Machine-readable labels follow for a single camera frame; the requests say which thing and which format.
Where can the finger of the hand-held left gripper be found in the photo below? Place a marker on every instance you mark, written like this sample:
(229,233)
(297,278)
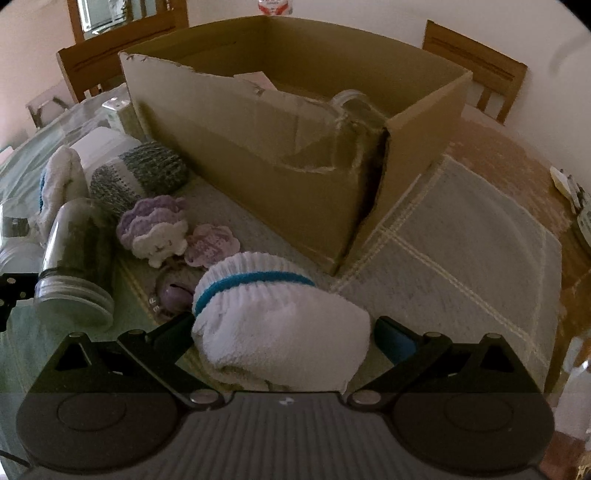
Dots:
(14,286)

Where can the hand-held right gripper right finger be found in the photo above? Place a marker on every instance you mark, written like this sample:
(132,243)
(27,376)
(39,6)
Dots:
(395,339)

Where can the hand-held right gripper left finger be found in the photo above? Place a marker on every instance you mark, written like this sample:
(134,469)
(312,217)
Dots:
(173,332)

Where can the clear jar with dark cloth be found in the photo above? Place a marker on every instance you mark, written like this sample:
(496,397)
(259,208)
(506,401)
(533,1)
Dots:
(74,258)

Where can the purple tape roll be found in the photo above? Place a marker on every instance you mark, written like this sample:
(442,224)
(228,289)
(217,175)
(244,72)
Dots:
(152,233)

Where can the white sock blue stripe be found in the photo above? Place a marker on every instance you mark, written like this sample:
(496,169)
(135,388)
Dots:
(286,323)
(62,175)

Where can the grey knitted sock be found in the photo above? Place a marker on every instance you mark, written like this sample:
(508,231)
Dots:
(138,170)

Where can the small white green box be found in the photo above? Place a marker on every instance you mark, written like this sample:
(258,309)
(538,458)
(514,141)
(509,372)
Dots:
(99,144)

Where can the large cardboard box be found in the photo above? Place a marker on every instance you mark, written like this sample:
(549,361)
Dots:
(277,194)

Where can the purple crochet flower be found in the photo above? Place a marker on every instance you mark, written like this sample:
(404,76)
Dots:
(210,244)

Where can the green grey checked towel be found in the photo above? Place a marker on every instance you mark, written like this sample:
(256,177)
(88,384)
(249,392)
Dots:
(461,254)

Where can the wooden chair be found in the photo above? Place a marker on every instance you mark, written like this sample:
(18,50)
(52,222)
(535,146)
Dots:
(461,46)
(87,60)

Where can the wooden framed glass door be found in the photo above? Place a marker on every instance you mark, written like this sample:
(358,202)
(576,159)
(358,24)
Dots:
(76,14)

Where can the clear water bottle red label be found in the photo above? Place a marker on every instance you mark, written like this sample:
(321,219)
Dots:
(275,5)

